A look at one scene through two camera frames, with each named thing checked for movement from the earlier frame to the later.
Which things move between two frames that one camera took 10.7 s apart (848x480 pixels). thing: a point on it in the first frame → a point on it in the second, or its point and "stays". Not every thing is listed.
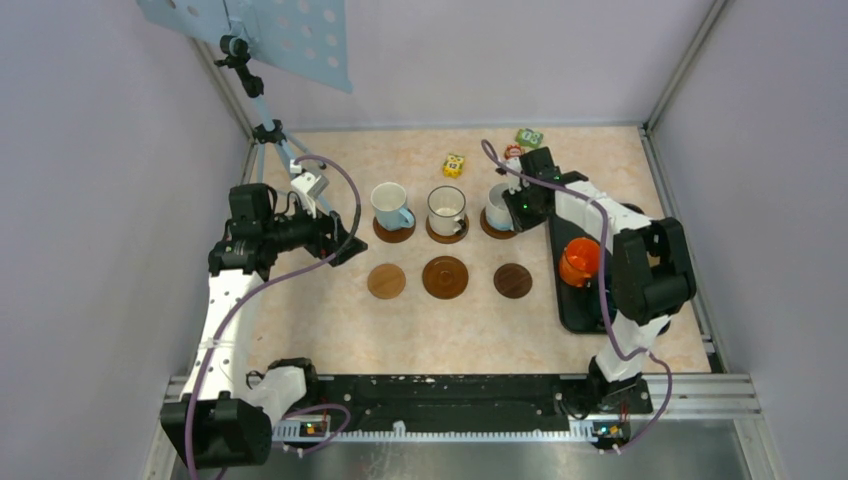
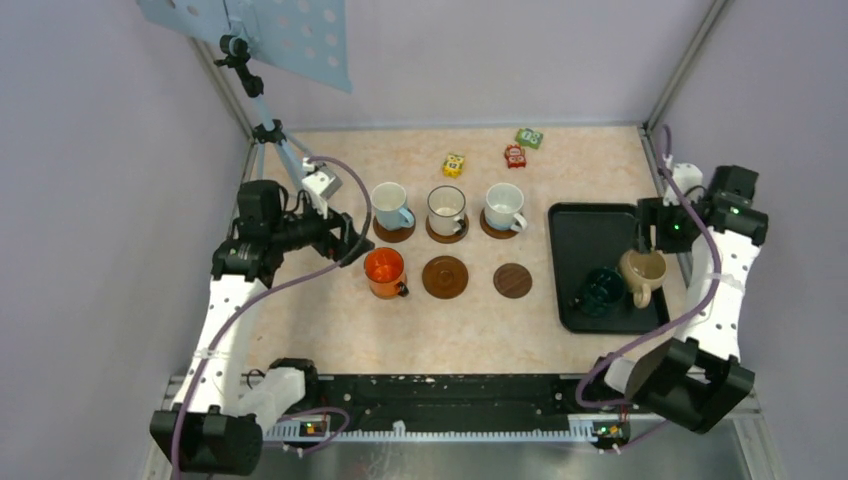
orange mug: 579,260 → 384,269
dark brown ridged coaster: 445,277 stays
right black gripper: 520,221 → 652,212
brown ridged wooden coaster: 394,236 stays
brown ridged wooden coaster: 449,238 stays
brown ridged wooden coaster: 489,229 stays
